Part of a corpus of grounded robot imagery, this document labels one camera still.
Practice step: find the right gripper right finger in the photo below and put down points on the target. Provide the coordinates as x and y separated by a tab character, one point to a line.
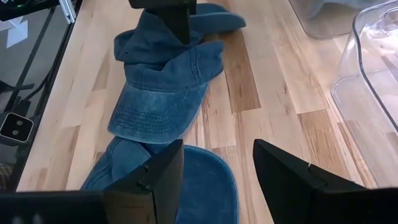
289	186

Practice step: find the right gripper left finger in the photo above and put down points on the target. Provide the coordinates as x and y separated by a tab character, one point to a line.
161	186

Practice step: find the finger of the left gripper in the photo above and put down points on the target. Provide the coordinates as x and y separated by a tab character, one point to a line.
178	21

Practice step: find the dark blue denim cap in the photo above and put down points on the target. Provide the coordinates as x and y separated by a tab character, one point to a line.
149	43

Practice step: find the clear plastic bin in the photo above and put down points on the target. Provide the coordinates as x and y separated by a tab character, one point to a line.
367	109
320	28

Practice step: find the black box with white rim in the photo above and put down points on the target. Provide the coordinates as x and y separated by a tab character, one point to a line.
15	127

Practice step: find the silver aluminium bracket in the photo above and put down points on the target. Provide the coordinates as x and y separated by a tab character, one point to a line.
67	11

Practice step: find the black aluminium frame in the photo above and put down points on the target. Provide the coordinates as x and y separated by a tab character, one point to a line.
46	84

